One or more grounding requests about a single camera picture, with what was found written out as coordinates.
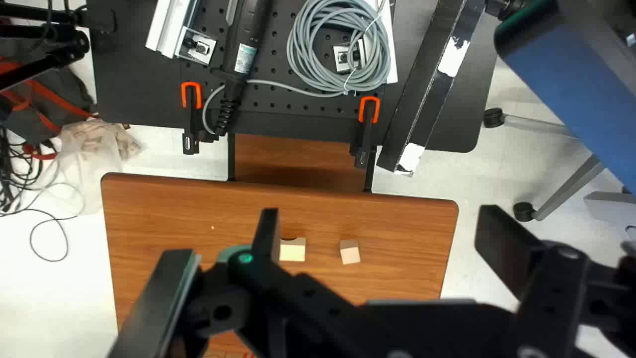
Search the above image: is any orange black bar clamp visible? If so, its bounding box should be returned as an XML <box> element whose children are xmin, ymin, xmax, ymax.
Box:
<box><xmin>180</xmin><ymin>79</ymin><xmax>206</xmax><ymax>157</ymax></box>
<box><xmin>353</xmin><ymin>93</ymin><xmax>384</xmax><ymax>169</ymax></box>

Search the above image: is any black beam with white label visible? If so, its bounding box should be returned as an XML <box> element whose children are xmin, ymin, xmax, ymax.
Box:
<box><xmin>377</xmin><ymin>0</ymin><xmax>490</xmax><ymax>175</ymax></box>

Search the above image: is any blue office chair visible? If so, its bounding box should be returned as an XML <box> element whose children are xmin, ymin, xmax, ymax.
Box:
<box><xmin>484</xmin><ymin>0</ymin><xmax>636</xmax><ymax>224</ymax></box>

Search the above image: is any black tripod stand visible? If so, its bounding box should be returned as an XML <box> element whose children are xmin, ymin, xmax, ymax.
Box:
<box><xmin>0</xmin><ymin>0</ymin><xmax>94</xmax><ymax>91</ymax></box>

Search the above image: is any grey coiled cable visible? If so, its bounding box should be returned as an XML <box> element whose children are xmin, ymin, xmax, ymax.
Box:
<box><xmin>301</xmin><ymin>0</ymin><xmax>402</xmax><ymax>87</ymax></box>
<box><xmin>200</xmin><ymin>0</ymin><xmax>394</xmax><ymax>137</ymax></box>

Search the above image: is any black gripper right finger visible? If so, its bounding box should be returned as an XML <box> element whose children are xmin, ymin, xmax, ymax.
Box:
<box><xmin>476</xmin><ymin>202</ymin><xmax>636</xmax><ymax>358</ymax></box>

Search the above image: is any wooden cube block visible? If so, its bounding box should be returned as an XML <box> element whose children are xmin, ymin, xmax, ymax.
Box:
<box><xmin>339</xmin><ymin>238</ymin><xmax>365</xmax><ymax>266</ymax></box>

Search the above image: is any white device box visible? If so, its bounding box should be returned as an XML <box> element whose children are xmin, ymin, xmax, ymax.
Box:
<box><xmin>144</xmin><ymin>0</ymin><xmax>222</xmax><ymax>67</ymax></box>

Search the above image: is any small white connector box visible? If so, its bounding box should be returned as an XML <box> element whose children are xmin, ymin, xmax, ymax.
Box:
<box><xmin>333</xmin><ymin>43</ymin><xmax>365</xmax><ymax>73</ymax></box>

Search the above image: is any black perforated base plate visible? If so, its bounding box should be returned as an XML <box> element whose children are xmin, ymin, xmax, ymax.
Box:
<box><xmin>86</xmin><ymin>0</ymin><xmax>502</xmax><ymax>155</ymax></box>

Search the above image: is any black and red backpack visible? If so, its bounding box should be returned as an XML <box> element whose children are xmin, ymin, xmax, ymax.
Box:
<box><xmin>0</xmin><ymin>57</ymin><xmax>100</xmax><ymax>149</ymax></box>

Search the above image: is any black cylinder with teal label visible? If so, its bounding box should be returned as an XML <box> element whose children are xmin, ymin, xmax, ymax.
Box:
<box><xmin>222</xmin><ymin>0</ymin><xmax>275</xmax><ymax>77</ymax></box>

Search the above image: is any black corrugated conduit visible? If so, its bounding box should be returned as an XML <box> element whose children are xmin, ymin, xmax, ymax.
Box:
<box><xmin>216</xmin><ymin>73</ymin><xmax>253</xmax><ymax>137</ymax></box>

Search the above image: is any crumpled clear plastic bag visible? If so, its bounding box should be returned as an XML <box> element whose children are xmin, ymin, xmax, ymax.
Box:
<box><xmin>57</xmin><ymin>117</ymin><xmax>144</xmax><ymax>200</ymax></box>

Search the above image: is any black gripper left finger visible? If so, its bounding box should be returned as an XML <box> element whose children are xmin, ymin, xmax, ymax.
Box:
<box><xmin>108</xmin><ymin>206</ymin><xmax>400</xmax><ymax>358</ymax></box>

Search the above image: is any wooden arch block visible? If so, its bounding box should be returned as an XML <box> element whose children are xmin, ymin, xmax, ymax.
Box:
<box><xmin>279</xmin><ymin>234</ymin><xmax>309</xmax><ymax>264</ymax></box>

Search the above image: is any thin black floor cable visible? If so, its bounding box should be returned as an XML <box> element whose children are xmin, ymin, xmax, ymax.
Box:
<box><xmin>0</xmin><ymin>127</ymin><xmax>88</xmax><ymax>264</ymax></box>

